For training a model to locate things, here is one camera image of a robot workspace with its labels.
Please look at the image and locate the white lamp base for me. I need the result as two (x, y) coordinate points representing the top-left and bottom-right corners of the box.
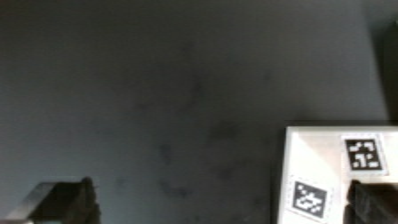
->
(277, 126), (398, 224)

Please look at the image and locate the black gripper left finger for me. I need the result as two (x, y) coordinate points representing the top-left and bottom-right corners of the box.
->
(0, 177), (97, 224)

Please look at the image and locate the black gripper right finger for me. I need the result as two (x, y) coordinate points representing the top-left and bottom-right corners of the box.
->
(343, 180), (398, 224)

